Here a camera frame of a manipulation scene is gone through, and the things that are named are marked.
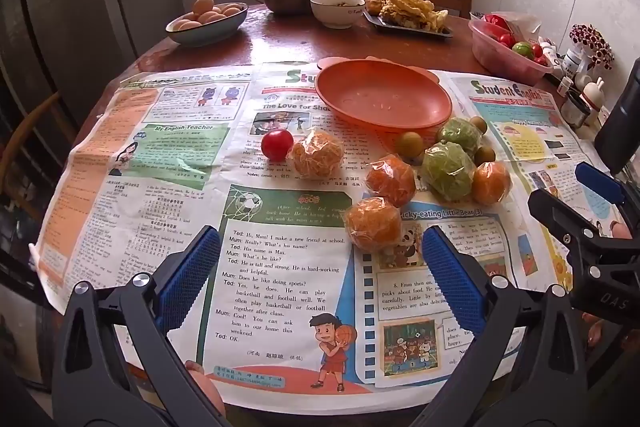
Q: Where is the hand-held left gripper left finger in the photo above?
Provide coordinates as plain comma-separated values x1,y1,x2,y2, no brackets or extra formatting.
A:
50,226,231,427

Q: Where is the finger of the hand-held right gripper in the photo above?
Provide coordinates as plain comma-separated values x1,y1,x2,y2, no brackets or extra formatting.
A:
527,188,616,265
575,162,626,208

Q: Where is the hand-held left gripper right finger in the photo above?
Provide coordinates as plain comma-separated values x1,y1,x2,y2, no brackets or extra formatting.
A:
415,226,593,427

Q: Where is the smooth orange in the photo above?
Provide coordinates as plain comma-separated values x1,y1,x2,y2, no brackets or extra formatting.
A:
365,155,417,208
471,161,513,206

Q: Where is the mottled orange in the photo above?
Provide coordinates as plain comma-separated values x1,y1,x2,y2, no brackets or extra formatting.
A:
344,197,403,253
290,129,346,181

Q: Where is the green citrus fruit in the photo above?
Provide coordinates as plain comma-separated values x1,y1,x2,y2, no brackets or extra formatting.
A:
422,141,476,202
436,117,485,156

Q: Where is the orange plastic plate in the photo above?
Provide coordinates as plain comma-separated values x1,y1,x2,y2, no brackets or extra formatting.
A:
315,56,453,144

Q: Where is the person's right hand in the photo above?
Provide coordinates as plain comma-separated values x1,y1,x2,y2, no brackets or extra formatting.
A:
582,313,640,353

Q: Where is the colourful printed newspaper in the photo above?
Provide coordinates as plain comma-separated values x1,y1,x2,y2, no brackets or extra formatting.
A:
350,74,626,390
30,61,451,408

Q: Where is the glass jar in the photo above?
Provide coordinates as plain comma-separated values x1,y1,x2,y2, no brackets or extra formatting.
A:
560,89,592,128

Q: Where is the white rabbit figure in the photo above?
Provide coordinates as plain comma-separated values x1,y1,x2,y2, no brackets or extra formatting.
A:
575,76,607,110

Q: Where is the white bottle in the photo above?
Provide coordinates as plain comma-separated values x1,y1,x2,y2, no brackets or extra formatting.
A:
561,48,584,78

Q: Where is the red white flower bouquet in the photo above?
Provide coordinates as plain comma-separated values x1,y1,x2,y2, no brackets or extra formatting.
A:
570,24,615,70

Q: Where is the red tomato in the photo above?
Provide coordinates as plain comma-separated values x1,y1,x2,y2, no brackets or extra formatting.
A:
261,129,294,161

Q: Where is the pink clear plastic container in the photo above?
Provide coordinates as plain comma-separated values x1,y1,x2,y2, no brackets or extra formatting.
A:
468,18,554,80

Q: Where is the bunch of small red tomatoes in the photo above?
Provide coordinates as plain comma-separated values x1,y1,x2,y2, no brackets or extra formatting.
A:
498,32,549,66

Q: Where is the white plastic bag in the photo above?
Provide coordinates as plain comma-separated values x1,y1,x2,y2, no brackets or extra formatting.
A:
492,11,543,42

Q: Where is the curved wooden chair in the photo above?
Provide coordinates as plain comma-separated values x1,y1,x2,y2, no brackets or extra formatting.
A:
0,91,76,210

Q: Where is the metal tray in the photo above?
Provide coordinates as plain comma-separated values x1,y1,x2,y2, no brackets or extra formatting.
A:
363,7,453,40

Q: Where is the grey-blue oval bowl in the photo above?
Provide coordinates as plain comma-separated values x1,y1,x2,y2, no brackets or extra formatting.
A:
166,4,249,46

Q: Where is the pile of fried food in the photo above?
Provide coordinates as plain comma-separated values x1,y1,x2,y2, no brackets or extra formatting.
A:
365,0,449,32

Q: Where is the pile of brown eggs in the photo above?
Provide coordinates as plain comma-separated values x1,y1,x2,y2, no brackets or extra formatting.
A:
171,0,244,31

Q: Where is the white bowl with food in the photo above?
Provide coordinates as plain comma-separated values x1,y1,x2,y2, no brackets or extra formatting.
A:
310,0,366,30

